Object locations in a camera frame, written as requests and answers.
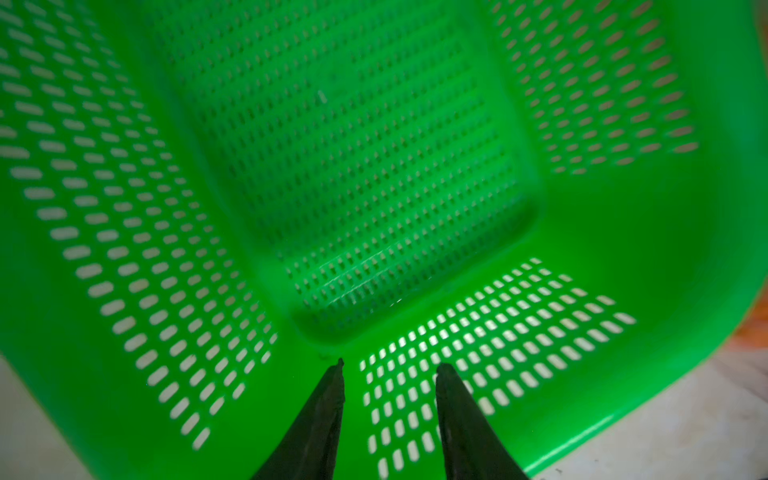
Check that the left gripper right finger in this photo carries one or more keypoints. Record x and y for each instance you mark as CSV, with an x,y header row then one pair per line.
x,y
471,449

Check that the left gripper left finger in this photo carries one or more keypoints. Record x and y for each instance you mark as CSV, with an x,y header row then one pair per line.
x,y
309,448

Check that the green plastic basket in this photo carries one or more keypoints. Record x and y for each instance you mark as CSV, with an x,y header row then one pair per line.
x,y
206,204

